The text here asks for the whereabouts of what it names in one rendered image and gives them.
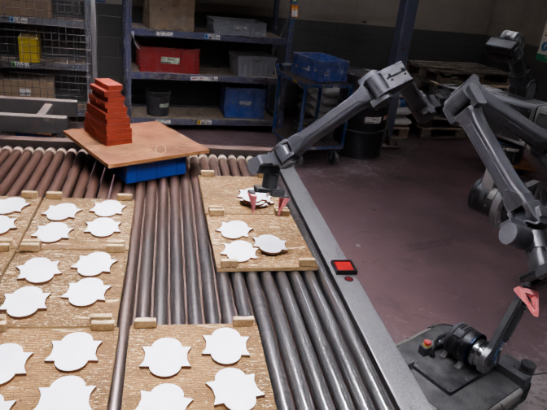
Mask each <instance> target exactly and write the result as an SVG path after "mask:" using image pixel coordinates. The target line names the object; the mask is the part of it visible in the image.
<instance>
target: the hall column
mask: <svg viewBox="0 0 547 410"><path fill-rule="evenodd" d="M418 3H419V0H400V5H399V10H398V14H397V18H396V27H395V31H394V35H393V40H392V48H391V53H390V57H389V61H388V67H389V66H391V65H393V64H394V63H397V62H400V61H402V63H403V64H404V66H405V67H406V63H407V58H408V55H409V48H410V43H411V39H412V35H413V30H414V23H415V18H416V14H417V9H418ZM399 95H400V92H397V93H396V94H394V95H392V97H393V99H392V100H391V106H390V107H389V111H388V115H387V123H386V127H385V129H386V131H384V136H383V144H382V148H381V149H400V146H398V145H397V142H396V143H395V142H393V141H391V139H392V131H393V127H394V123H395V118H396V111H397V107H398V99H399Z"/></svg>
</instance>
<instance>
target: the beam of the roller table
mask: <svg viewBox="0 0 547 410"><path fill-rule="evenodd" d="M279 175H280V177H281V178H282V181H283V183H284V185H285V186H286V188H287V191H288V193H289V195H290V196H291V199H292V201H293V203H294V204H295V208H296V210H297V211H298V213H299V215H300V218H301V220H302V221H303V223H304V226H305V228H306V229H307V231H308V233H309V236H310V237H311V239H312V241H313V244H314V246H315V247H316V249H317V252H318V254H319V256H320V258H321V260H322V263H323V264H324V266H325V268H326V271H327V272H328V274H329V276H330V279H331V280H332V282H333V284H334V286H335V289H336V290H337V292H338V294H339V297H340V298H341V300H342V302H343V305H344V307H345V309H346V311H347V313H348V315H349V317H350V319H351V321H352V323H353V325H354V327H355V329H356V331H357V333H358V335H359V337H360V339H361V341H362V343H363V345H364V347H365V349H366V351H367V354H368V356H369V358H370V360H371V362H372V364H373V366H374V368H375V370H376V372H377V374H378V376H379V378H380V380H381V382H382V384H383V386H384V388H385V390H386V392H387V394H388V396H389V398H390V400H391V402H392V405H393V407H394V409H395V410H433V409H432V407H431V405H430V404H429V402H428V401H427V398H426V396H425V395H424V394H423V392H422V390H421V388H420V386H419V384H418V383H417V381H416V379H415V378H414V376H413V374H412V373H411V371H410V369H409V367H408V365H407V364H406V362H405V360H404V358H403V357H402V355H401V353H400V352H399V350H398V348H397V346H396V344H395V343H394V341H393V340H392V337H391V335H390V334H389V333H388V331H387V329H386V327H385V325H384V323H383V322H382V320H381V318H380V317H379V314H378V313H377V312H376V310H375V308H374V306H373V304H372V303H371V302H370V299H369V297H368V296H367V294H366V292H365V291H364V289H363V287H362V285H361V283H360V282H359V280H358V279H357V276H356V275H336V274H335V271H334V269H333V268H332V266H331V264H330V262H331V260H346V257H345V256H344V253H343V252H342V251H341V249H340V247H339V245H338V243H337V242H336V241H335V238H334V236H333V235H332V233H331V231H330V230H329V228H328V226H327V224H326V222H325V221H324V219H323V218H322V215H321V213H320V212H319V211H318V209H317V207H316V205H315V203H314V202H313V200H312V198H311V197H310V195H309V192H308V191H307V190H306V188H305V186H304V184H303V182H302V180H301V179H300V177H299V175H298V174H297V172H296V170H295V169H294V167H293V166H292V167H291V168H288V169H280V174H279ZM345 277H352V278H353V281H345V280H344V278H345Z"/></svg>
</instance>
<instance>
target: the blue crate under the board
mask: <svg viewBox="0 0 547 410"><path fill-rule="evenodd" d="M187 157H188V156H187ZM101 164H102V163H101ZM102 165H103V164H102ZM103 166H104V167H105V168H107V167H106V166H105V165H103ZM107 169H108V170H109V171H111V172H112V173H114V174H115V175H116V176H118V177H119V178H120V179H121V180H122V181H124V182H125V183H126V184H130V183H134V182H140V181H148V180H153V179H158V178H162V177H171V176H176V175H181V174H185V173H186V157H181V158H176V159H166V160H161V161H155V162H150V163H144V164H134V165H129V166H123V167H118V168H107Z"/></svg>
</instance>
